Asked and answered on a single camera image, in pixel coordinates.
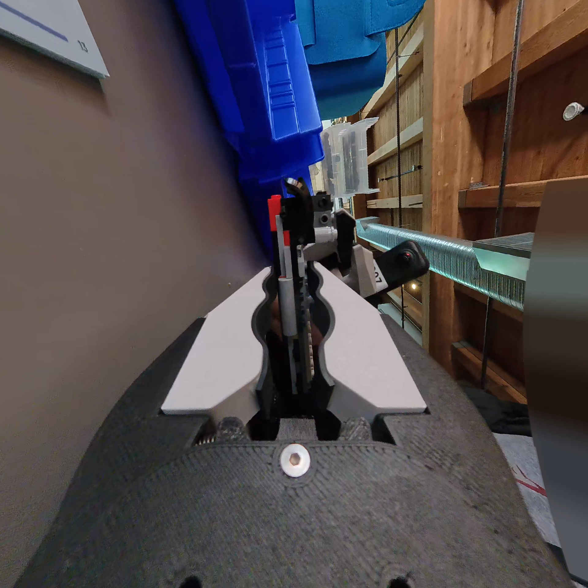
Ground grey toy brick model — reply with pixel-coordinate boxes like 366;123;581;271
267;177;341;396

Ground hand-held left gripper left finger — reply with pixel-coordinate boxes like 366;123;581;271
161;267;276;419

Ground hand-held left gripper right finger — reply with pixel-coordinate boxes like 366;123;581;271
311;263;429;422

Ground toy instruction booklet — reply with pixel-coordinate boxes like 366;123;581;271
0;0;111;80

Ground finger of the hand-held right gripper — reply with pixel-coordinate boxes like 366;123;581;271
340;243;375;300
301;209;358;273

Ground silver ventilation duct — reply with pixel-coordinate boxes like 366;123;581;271
356;218;536;312

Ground clear plastic drawer stack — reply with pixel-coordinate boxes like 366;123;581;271
319;117;381;197

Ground blue felt bag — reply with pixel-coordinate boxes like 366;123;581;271
294;0;428;121

